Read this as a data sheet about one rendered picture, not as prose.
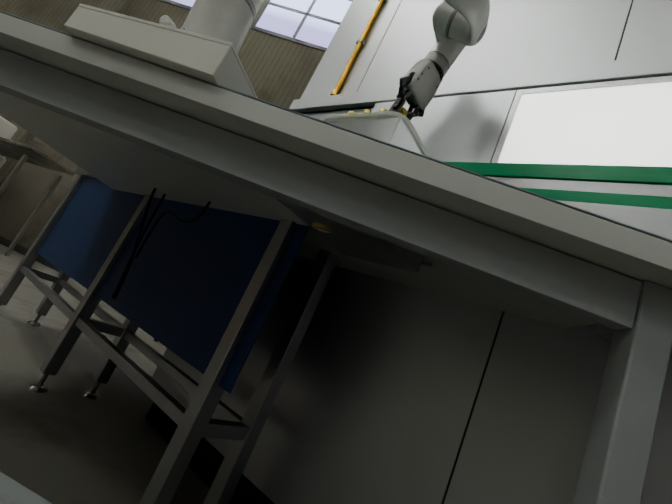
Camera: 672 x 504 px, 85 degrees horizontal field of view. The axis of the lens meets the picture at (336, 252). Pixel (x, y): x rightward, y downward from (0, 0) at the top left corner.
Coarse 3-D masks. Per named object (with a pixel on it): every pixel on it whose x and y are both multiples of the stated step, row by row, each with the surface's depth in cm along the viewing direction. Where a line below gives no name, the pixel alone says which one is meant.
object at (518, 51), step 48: (432, 0) 143; (528, 0) 116; (576, 0) 107; (624, 0) 98; (336, 48) 166; (384, 48) 146; (480, 48) 118; (528, 48) 108; (576, 48) 100; (624, 48) 92; (336, 96) 146; (384, 96) 130
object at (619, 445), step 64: (0, 64) 59; (128, 128) 54; (192, 128) 53; (320, 192) 49; (384, 192) 49; (448, 256) 46; (512, 256) 45; (640, 320) 42; (640, 384) 40; (640, 448) 38
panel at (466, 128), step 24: (456, 96) 111; (480, 96) 106; (504, 96) 101; (432, 120) 112; (456, 120) 107; (480, 120) 102; (504, 120) 98; (432, 144) 108; (456, 144) 103; (480, 144) 99
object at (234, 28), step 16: (208, 0) 60; (224, 0) 61; (240, 0) 62; (192, 16) 60; (208, 16) 60; (224, 16) 60; (240, 16) 62; (208, 32) 59; (224, 32) 61; (240, 32) 63; (240, 48) 66
